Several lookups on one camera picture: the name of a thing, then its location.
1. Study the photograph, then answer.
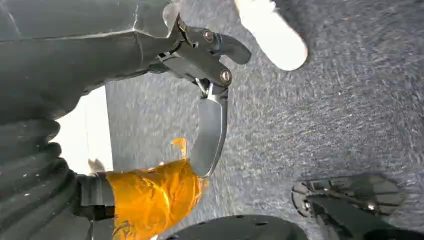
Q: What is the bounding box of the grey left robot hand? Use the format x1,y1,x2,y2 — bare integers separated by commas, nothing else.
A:
0,0,252,240

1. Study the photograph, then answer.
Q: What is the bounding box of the white desk panel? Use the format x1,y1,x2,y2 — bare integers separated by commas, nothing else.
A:
48,85,115,176

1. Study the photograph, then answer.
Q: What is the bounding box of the ribbed grey left arm sleeve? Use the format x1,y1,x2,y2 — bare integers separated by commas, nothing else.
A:
0,118,92,240

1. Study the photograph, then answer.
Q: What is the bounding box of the white rounded desk leg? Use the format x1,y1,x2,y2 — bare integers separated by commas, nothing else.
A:
233,0,309,72

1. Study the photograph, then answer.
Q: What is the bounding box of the black robot foot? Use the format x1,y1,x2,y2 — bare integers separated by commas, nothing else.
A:
291,172,424,240
161,214,310,240

